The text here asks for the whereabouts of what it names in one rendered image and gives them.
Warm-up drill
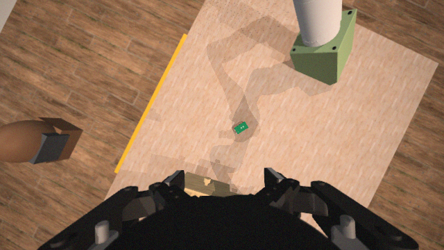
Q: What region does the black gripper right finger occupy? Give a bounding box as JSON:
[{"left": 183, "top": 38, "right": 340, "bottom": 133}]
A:
[{"left": 244, "top": 167, "right": 419, "bottom": 250}]

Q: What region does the green nine-volt battery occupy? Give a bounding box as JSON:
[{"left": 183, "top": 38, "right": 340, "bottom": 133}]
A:
[{"left": 234, "top": 122, "right": 248, "bottom": 134}]

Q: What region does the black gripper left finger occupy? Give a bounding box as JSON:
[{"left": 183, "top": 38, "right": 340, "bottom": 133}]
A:
[{"left": 37, "top": 170, "right": 199, "bottom": 250}]

